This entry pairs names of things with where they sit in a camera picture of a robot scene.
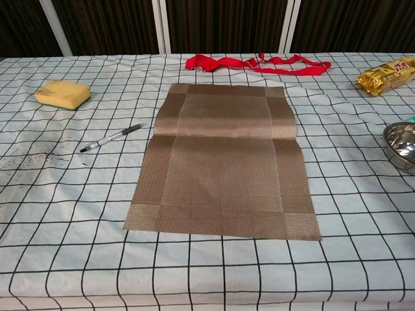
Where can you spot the brown woven placemat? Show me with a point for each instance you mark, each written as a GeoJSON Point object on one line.
{"type": "Point", "coordinates": [223, 168]}

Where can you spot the stainless steel bowl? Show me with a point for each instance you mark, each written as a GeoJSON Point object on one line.
{"type": "Point", "coordinates": [402, 145]}

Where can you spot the white checkered tablecloth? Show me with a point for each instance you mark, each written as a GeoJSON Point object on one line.
{"type": "Point", "coordinates": [81, 210]}

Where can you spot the black ballpoint pen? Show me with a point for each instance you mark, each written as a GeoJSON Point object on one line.
{"type": "Point", "coordinates": [111, 137]}

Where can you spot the yellow sponge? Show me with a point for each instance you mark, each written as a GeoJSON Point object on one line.
{"type": "Point", "coordinates": [63, 94]}

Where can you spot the gold snack package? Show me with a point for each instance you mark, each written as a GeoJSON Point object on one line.
{"type": "Point", "coordinates": [386, 77]}

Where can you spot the green marker with red cap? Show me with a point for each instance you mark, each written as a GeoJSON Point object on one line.
{"type": "Point", "coordinates": [411, 119]}

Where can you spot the white partition post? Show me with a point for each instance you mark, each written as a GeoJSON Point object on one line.
{"type": "Point", "coordinates": [161, 29]}
{"type": "Point", "coordinates": [288, 29]}
{"type": "Point", "coordinates": [56, 29]}

